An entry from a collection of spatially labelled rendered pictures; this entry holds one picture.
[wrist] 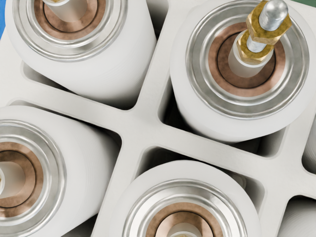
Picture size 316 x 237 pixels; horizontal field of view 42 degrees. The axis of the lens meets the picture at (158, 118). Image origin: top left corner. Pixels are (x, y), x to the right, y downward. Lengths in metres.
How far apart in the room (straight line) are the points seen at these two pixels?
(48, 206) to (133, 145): 0.09
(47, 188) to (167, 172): 0.07
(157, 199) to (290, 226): 0.13
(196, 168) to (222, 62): 0.07
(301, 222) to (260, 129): 0.10
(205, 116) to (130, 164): 0.09
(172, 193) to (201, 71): 0.08
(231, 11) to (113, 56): 0.08
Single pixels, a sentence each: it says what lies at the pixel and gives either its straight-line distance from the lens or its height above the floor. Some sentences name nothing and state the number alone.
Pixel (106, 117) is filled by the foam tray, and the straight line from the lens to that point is 0.33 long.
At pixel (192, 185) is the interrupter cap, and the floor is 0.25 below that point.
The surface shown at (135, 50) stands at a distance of 0.29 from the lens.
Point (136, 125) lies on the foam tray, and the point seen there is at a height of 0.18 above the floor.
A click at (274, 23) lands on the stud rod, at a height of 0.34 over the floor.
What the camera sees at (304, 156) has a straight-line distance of 0.40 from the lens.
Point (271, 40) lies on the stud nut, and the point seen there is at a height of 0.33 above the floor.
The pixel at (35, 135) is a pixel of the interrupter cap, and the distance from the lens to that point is 0.27.
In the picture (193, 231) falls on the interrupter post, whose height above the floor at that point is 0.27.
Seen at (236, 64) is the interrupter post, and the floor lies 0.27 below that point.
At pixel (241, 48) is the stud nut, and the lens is 0.23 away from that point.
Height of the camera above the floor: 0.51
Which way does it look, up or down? 83 degrees down
